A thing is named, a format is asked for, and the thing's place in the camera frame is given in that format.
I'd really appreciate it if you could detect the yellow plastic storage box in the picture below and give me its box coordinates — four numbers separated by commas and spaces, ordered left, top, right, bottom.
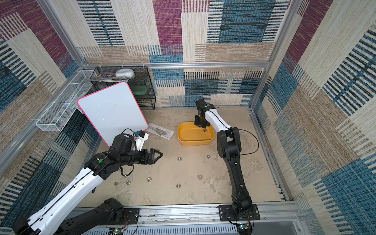
178, 122, 215, 146

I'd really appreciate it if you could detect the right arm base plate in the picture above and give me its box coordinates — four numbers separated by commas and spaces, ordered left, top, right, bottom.
218, 204, 260, 222

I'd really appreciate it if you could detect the black mesh shelf rack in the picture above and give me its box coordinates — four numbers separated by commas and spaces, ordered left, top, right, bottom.
88, 66, 156, 110

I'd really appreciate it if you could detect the white round device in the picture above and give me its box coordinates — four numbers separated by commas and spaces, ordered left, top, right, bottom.
116, 69, 135, 79

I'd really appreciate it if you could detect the white wire basket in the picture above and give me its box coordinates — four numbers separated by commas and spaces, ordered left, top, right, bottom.
36, 70, 93, 132

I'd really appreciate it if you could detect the pink framed whiteboard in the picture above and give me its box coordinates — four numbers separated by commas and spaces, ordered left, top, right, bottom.
77, 82, 148, 146

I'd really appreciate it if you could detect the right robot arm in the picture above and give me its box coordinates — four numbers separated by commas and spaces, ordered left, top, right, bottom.
194, 99, 255, 219

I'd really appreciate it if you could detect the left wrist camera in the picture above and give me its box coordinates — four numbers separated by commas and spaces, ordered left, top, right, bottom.
136, 131, 149, 151

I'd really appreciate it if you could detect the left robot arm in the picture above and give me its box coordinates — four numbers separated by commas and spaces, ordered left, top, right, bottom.
12, 131, 163, 235

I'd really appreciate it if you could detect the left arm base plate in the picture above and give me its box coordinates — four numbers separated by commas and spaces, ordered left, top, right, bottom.
115, 208, 140, 225

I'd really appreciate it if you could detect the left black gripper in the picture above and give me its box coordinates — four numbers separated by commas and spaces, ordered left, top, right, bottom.
118, 147, 163, 166

